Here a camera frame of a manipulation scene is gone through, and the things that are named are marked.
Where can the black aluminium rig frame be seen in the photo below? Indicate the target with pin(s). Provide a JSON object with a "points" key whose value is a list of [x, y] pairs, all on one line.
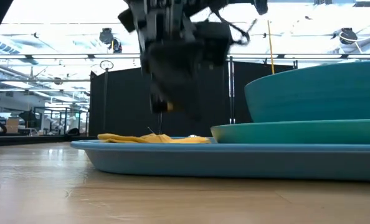
{"points": [[32, 141]]}

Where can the blue plastic tray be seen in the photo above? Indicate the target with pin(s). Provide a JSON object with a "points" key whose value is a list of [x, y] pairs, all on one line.
{"points": [[203, 161]]}

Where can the teal blue plastic bowl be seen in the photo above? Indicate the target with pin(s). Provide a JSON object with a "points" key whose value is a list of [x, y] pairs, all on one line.
{"points": [[312, 93]]}

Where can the black ceiling device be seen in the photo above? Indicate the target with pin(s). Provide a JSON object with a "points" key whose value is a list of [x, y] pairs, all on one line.
{"points": [[347, 35], [107, 35]]}

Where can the cardboard box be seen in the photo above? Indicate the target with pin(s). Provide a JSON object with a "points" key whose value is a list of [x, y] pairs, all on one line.
{"points": [[12, 126]]}

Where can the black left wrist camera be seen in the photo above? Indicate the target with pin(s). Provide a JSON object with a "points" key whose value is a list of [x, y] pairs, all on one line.
{"points": [[214, 43]]}

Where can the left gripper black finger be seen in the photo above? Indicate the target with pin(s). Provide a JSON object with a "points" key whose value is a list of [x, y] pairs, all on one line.
{"points": [[158, 102], [182, 74]]}

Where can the teal plastic plate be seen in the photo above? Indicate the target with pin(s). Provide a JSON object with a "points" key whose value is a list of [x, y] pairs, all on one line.
{"points": [[297, 132]]}

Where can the black partition panel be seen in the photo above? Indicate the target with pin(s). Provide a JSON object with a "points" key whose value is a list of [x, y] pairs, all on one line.
{"points": [[239, 93], [122, 102]]}

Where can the black background equipment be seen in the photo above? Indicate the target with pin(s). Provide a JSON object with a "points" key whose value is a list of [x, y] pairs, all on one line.
{"points": [[27, 115]]}

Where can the mustard yellow cloth napkin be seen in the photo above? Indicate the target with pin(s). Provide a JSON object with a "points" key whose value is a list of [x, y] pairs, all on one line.
{"points": [[126, 138]]}

